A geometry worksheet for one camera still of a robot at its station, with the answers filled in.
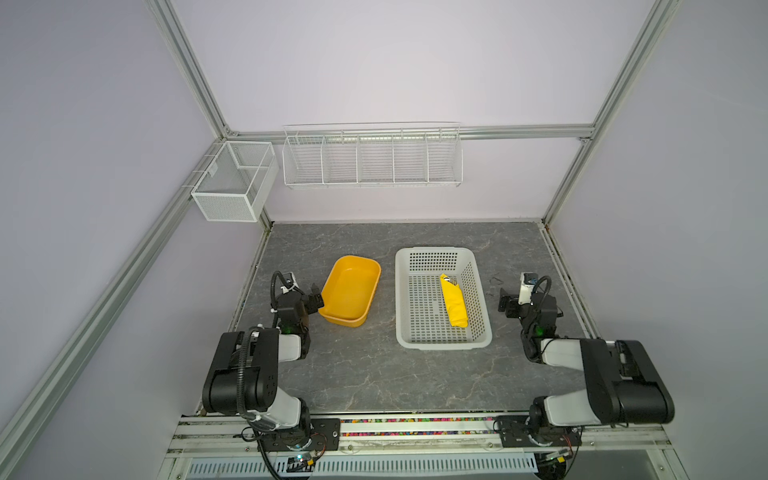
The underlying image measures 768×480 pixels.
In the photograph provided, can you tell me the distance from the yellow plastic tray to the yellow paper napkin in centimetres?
23

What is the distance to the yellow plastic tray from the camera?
0.92 meters

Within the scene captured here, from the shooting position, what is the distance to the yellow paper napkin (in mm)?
931
